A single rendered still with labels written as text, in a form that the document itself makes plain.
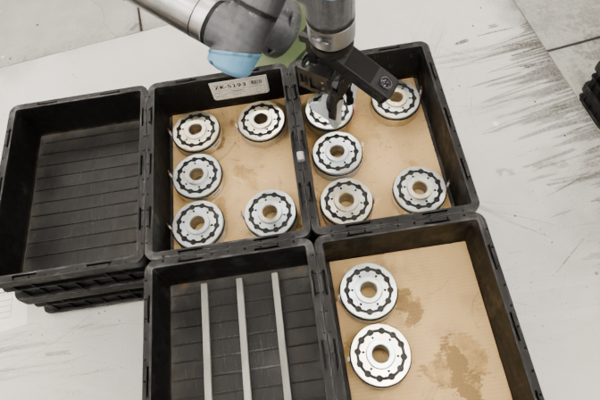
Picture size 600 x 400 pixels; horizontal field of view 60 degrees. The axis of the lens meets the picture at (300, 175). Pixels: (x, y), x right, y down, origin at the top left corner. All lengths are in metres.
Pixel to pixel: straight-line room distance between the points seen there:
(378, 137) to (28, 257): 0.76
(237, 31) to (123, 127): 0.53
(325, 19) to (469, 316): 0.57
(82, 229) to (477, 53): 1.05
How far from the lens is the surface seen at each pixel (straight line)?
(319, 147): 1.08
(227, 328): 1.00
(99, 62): 1.59
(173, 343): 1.02
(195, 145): 1.13
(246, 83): 1.14
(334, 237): 0.91
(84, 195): 1.20
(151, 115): 1.13
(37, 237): 1.20
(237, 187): 1.09
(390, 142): 1.12
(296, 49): 1.26
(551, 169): 1.31
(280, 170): 1.09
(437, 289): 1.00
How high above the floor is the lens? 1.78
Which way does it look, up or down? 61 degrees down
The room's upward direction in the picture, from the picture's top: 11 degrees counter-clockwise
